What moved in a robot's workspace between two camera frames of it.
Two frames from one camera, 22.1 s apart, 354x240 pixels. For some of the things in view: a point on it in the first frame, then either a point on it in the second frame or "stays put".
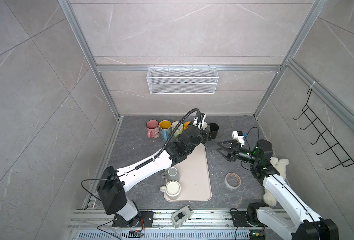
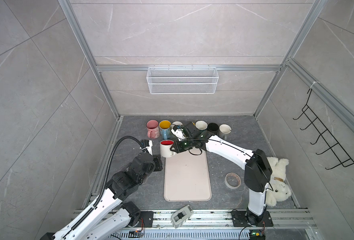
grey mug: [172, 174] → [225, 130]
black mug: [213, 131] stays put
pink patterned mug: [153, 128] stays put
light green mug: [179, 130] stays put
